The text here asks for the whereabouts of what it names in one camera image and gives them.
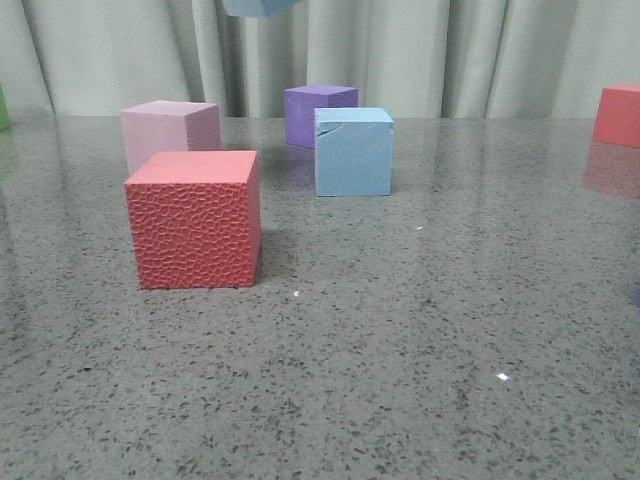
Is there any pink foam cube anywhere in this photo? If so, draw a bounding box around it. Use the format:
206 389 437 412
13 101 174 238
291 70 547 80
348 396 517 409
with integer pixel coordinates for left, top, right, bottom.
120 100 222 174

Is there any far red foam cube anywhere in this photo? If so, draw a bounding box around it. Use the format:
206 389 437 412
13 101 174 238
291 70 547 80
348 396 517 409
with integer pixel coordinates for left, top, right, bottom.
592 84 640 148

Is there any green foam cube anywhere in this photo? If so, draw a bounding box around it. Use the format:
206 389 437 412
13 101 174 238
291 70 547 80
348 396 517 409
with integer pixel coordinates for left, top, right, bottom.
0 86 11 131

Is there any grey-green curtain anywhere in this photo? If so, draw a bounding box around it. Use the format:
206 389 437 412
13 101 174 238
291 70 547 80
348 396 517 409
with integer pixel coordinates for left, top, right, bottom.
1 1 639 118

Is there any far purple foam cube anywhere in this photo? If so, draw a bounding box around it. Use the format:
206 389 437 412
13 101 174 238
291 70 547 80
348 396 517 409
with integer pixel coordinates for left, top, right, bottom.
284 84 359 149

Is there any near textured red foam cube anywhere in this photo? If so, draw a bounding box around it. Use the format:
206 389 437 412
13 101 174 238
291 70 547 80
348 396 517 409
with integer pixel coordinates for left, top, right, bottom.
124 150 261 289

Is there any cracked light blue foam cube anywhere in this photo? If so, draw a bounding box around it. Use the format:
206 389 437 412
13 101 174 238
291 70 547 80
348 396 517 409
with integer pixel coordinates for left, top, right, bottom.
315 107 394 196

